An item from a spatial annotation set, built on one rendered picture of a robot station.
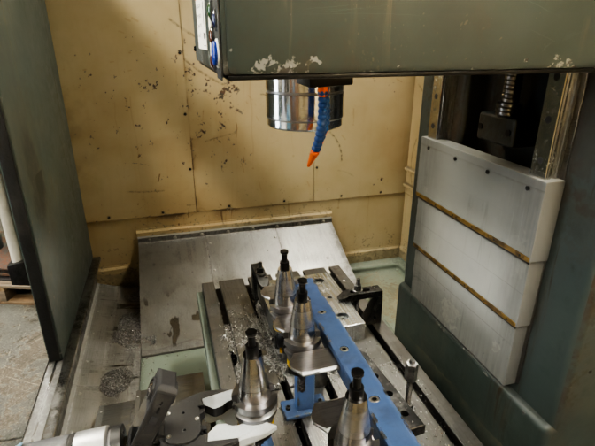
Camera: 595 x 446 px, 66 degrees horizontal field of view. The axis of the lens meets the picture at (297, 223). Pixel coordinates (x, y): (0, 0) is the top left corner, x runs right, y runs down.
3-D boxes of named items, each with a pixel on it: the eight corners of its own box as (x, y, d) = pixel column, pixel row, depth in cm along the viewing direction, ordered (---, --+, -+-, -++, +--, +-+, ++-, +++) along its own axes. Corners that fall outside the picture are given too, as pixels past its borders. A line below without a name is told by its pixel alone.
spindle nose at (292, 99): (351, 131, 90) (354, 66, 86) (271, 134, 88) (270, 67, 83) (332, 118, 105) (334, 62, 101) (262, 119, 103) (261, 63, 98)
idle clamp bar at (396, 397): (402, 455, 92) (405, 431, 90) (344, 373, 114) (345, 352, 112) (423, 448, 93) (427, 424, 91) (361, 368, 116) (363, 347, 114)
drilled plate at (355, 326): (280, 354, 115) (279, 337, 113) (257, 296, 141) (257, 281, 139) (364, 338, 121) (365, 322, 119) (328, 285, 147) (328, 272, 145)
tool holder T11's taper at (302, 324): (317, 342, 73) (318, 305, 71) (289, 343, 73) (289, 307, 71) (313, 326, 77) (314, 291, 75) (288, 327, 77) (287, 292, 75)
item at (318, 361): (295, 380, 68) (295, 375, 67) (286, 357, 72) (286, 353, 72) (339, 371, 70) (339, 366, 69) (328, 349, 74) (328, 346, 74)
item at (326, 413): (318, 437, 58) (318, 433, 58) (305, 407, 63) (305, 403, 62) (369, 426, 60) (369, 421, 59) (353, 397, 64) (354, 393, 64)
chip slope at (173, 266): (140, 391, 148) (128, 323, 138) (144, 289, 207) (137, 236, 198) (390, 344, 170) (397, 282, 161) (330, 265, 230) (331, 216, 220)
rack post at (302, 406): (285, 422, 100) (284, 304, 89) (280, 404, 105) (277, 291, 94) (328, 412, 102) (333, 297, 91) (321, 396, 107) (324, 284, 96)
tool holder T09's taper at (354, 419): (378, 449, 54) (382, 405, 52) (343, 458, 53) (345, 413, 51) (362, 421, 58) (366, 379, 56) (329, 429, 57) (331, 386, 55)
